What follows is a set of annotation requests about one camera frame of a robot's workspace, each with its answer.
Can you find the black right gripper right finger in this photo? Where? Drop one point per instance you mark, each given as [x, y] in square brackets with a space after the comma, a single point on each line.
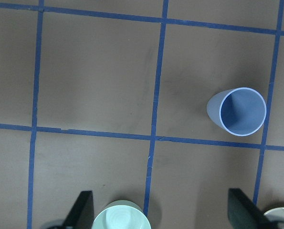
[244, 214]

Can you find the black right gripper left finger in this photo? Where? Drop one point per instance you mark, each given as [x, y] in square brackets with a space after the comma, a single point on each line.
[81, 215]

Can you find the mint green bowl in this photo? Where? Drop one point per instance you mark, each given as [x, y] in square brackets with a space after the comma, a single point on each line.
[121, 214]

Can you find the blue cup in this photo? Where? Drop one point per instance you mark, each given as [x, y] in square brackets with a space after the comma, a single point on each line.
[240, 111]

